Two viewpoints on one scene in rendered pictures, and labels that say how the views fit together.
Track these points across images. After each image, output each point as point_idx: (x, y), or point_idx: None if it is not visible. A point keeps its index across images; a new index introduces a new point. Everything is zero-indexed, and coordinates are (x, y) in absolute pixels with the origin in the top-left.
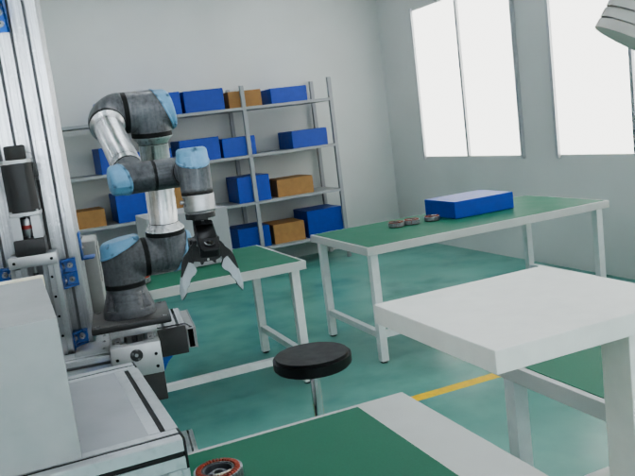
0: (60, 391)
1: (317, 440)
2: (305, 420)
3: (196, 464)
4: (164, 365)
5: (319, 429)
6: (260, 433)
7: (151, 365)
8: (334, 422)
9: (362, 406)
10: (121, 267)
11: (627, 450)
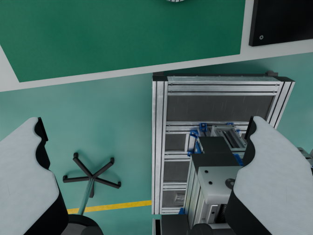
0: None
1: (65, 21)
2: (74, 79)
3: (187, 35)
4: (181, 211)
5: (60, 49)
6: (119, 74)
7: (213, 172)
8: (45, 57)
9: (14, 81)
10: None
11: None
